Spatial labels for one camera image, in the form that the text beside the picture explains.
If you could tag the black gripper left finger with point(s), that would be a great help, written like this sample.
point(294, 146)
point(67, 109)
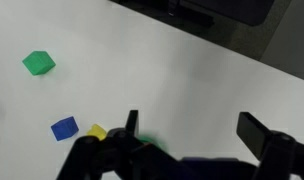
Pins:
point(102, 153)

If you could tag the green bowl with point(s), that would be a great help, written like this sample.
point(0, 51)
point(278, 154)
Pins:
point(152, 138)

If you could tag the green cube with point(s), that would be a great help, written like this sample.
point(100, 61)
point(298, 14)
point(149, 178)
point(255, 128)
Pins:
point(38, 62)

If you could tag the blue cube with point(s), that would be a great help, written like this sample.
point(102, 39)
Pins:
point(64, 128)

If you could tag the yellow plastic toy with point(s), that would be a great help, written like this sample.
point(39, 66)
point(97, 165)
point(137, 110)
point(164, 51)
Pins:
point(97, 131)

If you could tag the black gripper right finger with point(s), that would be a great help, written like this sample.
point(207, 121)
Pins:
point(278, 150)

